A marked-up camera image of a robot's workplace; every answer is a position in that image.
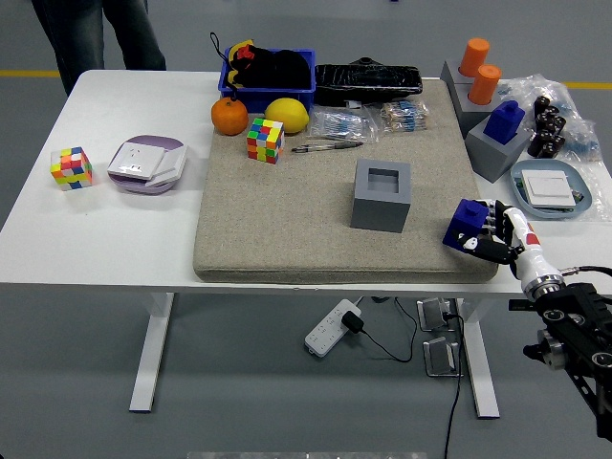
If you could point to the yellow lemon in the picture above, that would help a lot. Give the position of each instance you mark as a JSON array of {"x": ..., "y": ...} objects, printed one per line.
[{"x": 287, "y": 115}]

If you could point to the black wrapped keyboard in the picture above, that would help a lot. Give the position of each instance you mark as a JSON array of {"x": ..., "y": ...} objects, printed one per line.
[{"x": 368, "y": 81}]

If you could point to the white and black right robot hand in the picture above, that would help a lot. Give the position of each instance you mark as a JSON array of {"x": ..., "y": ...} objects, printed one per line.
[{"x": 528, "y": 244}]

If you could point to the orange cylinder seal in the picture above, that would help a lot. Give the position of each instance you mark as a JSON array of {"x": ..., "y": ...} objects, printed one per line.
[
  {"x": 474, "y": 57},
  {"x": 484, "y": 86}
]

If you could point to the grey ballpoint pen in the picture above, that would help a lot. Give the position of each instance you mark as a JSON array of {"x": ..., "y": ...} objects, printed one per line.
[{"x": 330, "y": 146}]

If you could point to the clear bag of blue resistors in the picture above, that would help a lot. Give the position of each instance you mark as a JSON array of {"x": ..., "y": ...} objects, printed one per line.
[{"x": 339, "y": 124}]

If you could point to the white switch panel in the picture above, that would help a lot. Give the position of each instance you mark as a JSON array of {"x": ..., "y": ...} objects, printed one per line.
[
  {"x": 169, "y": 165},
  {"x": 547, "y": 189}
]

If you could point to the black pouch with yellow trim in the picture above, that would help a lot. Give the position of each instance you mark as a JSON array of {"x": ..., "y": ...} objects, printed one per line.
[{"x": 277, "y": 69}]

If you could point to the person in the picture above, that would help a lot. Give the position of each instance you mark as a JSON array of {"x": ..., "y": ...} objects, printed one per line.
[{"x": 76, "y": 38}]

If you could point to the dark brown capacitor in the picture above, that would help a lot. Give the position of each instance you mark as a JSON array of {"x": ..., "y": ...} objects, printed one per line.
[
  {"x": 559, "y": 142},
  {"x": 548, "y": 147},
  {"x": 542, "y": 118},
  {"x": 557, "y": 123},
  {"x": 535, "y": 145},
  {"x": 542, "y": 102}
]

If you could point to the colourful puzzle cube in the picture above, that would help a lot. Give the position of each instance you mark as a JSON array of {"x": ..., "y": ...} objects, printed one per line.
[
  {"x": 72, "y": 168},
  {"x": 265, "y": 141}
]

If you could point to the metal foot pedal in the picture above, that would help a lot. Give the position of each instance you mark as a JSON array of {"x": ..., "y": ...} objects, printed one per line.
[
  {"x": 435, "y": 315},
  {"x": 440, "y": 356}
]

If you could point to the clear bag of brown resistors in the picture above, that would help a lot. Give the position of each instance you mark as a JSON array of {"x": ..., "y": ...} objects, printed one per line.
[{"x": 404, "y": 117}]

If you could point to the blue plastic bin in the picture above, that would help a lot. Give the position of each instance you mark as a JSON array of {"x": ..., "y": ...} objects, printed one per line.
[{"x": 253, "y": 95}]

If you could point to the light blue tray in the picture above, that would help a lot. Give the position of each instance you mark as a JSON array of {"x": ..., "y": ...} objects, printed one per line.
[{"x": 550, "y": 165}]

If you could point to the grey-brown mat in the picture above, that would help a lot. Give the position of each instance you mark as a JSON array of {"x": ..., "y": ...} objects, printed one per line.
[{"x": 287, "y": 215}]

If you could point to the white wall socket panel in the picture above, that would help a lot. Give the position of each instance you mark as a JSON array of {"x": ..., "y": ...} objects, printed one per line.
[{"x": 136, "y": 160}]

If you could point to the black table control panel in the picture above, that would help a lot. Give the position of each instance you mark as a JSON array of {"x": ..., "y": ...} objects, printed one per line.
[{"x": 521, "y": 305}]

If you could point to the black plug adapter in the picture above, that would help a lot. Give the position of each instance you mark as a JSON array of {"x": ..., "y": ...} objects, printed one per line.
[{"x": 352, "y": 321}]

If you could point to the white table leg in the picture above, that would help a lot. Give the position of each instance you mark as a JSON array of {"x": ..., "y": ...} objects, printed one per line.
[
  {"x": 150, "y": 354},
  {"x": 483, "y": 363}
]

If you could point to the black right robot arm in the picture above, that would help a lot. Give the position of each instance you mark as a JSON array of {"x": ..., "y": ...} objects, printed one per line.
[{"x": 574, "y": 311}]

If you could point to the blue square seal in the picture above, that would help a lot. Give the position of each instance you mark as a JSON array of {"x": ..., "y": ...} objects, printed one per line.
[
  {"x": 464, "y": 220},
  {"x": 502, "y": 124}
]

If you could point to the orange fruit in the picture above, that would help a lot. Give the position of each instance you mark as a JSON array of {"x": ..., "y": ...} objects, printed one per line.
[{"x": 229, "y": 117}]

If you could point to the grey cube seal holder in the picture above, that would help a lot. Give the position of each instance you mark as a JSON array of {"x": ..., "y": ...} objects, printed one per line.
[
  {"x": 449, "y": 72},
  {"x": 471, "y": 115},
  {"x": 497, "y": 160},
  {"x": 378, "y": 215}
]

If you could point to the clear bag of blue parts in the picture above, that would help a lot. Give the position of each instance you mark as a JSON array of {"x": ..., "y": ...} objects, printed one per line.
[{"x": 531, "y": 88}]

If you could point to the purple plate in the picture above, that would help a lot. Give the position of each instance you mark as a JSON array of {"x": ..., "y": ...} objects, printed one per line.
[{"x": 143, "y": 187}]

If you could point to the green circuit board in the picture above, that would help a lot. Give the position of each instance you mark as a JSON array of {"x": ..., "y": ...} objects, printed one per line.
[{"x": 580, "y": 196}]

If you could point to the white power strip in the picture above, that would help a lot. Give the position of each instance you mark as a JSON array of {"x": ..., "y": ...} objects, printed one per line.
[{"x": 325, "y": 334}]

